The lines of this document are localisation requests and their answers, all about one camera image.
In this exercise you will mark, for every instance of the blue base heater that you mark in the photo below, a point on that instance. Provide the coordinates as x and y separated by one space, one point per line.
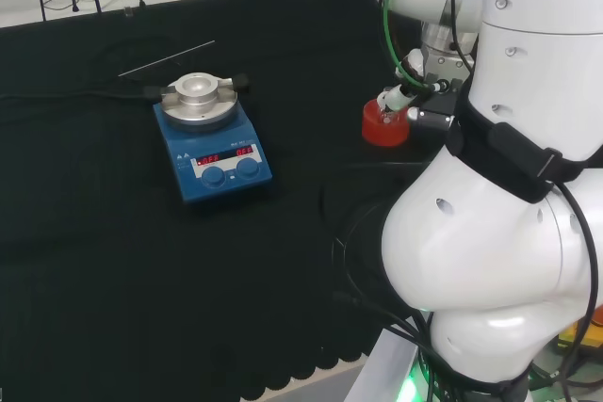
216 157

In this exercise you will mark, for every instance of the glass rod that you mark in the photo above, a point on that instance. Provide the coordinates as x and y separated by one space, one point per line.
166 59

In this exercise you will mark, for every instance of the yellow stop button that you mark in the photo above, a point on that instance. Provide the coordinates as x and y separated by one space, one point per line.
575 333

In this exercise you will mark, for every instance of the black cloth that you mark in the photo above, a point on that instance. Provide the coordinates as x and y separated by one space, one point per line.
118 279

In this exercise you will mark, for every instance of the red ribbed flask stand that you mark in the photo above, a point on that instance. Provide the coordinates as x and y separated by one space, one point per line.
382 134

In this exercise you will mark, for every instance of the clear round-bottom flask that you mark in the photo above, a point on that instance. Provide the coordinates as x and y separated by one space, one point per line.
387 116

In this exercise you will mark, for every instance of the clear cloth clip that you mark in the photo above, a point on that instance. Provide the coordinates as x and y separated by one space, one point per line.
128 11

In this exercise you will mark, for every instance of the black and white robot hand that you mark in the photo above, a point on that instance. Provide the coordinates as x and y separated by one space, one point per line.
435 105

